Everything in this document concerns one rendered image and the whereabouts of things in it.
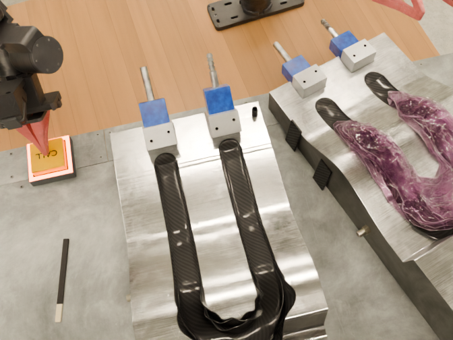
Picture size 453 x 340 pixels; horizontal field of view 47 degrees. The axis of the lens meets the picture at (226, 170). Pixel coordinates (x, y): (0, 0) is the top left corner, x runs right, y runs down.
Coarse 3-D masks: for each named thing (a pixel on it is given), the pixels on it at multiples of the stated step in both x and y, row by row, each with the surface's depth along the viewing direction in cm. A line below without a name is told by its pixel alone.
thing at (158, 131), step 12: (144, 72) 83; (144, 84) 84; (144, 108) 83; (156, 108) 84; (144, 120) 84; (156, 120) 84; (168, 120) 84; (144, 132) 83; (156, 132) 83; (168, 132) 84; (156, 144) 83; (168, 144) 83
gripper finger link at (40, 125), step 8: (40, 112) 89; (48, 112) 91; (32, 120) 86; (40, 120) 86; (48, 120) 92; (0, 128) 86; (32, 128) 87; (40, 128) 87; (48, 128) 92; (40, 136) 88; (40, 144) 90; (48, 144) 93; (48, 152) 92
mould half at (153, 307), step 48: (144, 144) 87; (192, 144) 86; (240, 144) 86; (144, 192) 83; (192, 192) 83; (144, 240) 80; (240, 240) 78; (288, 240) 77; (144, 288) 73; (240, 288) 71; (144, 336) 69; (288, 336) 75
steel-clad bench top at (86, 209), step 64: (448, 64) 102; (128, 128) 99; (0, 192) 94; (64, 192) 93; (320, 192) 91; (0, 256) 89; (320, 256) 86; (0, 320) 84; (64, 320) 83; (128, 320) 83; (384, 320) 81
